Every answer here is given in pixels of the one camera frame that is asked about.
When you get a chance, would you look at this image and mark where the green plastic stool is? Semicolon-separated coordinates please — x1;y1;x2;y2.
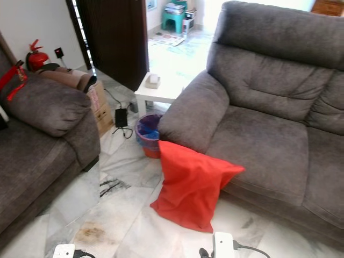
161;6;187;34

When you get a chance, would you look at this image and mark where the red fire extinguisher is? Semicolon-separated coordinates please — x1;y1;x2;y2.
27;39;50;72

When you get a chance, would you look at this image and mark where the beige tissue box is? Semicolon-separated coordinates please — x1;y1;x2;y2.
144;73;162;90

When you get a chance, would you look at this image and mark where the red strap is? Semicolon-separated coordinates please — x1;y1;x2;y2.
0;60;28;102

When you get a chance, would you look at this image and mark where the black power adapter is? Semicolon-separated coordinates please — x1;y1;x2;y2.
114;108;128;128

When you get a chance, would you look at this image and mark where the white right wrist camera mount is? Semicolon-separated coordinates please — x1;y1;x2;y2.
213;232;236;258

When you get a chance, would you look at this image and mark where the patterned floor mat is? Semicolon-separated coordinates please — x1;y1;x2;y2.
149;32;186;47

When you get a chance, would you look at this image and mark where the grey fabric sofa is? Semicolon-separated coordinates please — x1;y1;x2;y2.
0;38;101;249
157;1;344;240

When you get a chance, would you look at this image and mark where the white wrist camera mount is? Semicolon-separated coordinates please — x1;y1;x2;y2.
213;232;236;258
53;244;76;258

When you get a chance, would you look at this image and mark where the brown rolled blanket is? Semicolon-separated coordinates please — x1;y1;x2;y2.
39;67;98;93

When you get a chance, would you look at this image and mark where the red pillow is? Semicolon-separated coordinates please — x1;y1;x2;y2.
150;140;246;233

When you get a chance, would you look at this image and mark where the stack of books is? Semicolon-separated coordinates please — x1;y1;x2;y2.
164;1;188;16

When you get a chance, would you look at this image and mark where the brown wooden cabinet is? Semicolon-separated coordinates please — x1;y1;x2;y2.
311;0;344;17

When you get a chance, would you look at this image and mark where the black adapter cable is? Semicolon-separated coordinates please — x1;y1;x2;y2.
112;125;133;140

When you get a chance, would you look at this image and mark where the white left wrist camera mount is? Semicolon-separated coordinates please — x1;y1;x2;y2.
53;244;76;258

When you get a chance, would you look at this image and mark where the white side table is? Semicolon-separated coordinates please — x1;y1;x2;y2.
134;73;187;117

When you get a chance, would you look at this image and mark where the brown cardboard box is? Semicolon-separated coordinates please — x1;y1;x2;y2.
88;81;114;135

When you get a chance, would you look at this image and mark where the dark wooden door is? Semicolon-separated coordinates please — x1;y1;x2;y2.
66;0;149;92

